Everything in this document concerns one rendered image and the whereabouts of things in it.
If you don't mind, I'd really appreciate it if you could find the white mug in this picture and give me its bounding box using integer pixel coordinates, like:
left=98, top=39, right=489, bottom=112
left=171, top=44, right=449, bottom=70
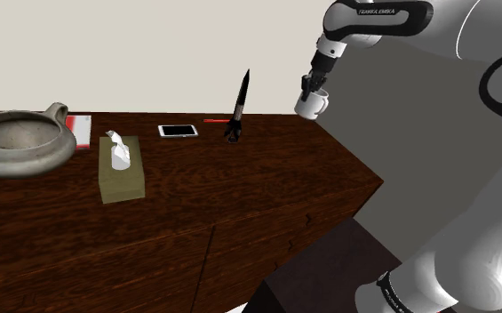
left=294, top=88, right=331, bottom=121

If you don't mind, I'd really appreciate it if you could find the grey stone bowl with handles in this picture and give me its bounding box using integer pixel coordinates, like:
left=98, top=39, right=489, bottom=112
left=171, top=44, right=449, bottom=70
left=0, top=101, right=78, bottom=180

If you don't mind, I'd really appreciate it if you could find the white phone with black screen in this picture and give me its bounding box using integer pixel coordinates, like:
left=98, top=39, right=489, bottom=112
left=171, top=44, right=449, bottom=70
left=157, top=124, right=200, bottom=139

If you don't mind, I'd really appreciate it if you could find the dark robot stand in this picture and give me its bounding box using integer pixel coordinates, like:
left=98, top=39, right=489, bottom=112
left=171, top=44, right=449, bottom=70
left=242, top=217, right=471, bottom=313

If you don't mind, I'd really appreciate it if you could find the black rocket figure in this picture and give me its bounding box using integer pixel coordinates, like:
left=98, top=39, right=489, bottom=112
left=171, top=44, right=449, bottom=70
left=223, top=68, right=251, bottom=144

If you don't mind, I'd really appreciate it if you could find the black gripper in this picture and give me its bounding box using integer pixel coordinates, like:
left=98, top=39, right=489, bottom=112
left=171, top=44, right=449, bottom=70
left=300, top=49, right=339, bottom=103

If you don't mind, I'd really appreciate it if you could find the red and white book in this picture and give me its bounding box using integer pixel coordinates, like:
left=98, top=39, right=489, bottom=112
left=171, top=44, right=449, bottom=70
left=65, top=114, right=92, bottom=151

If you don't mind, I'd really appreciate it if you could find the dark wooden chest of drawers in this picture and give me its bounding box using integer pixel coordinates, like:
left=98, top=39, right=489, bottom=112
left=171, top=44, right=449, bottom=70
left=0, top=110, right=385, bottom=313

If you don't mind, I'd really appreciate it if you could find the olive tissue box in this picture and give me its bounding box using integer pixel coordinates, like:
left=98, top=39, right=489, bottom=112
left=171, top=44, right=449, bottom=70
left=98, top=130, right=147, bottom=205

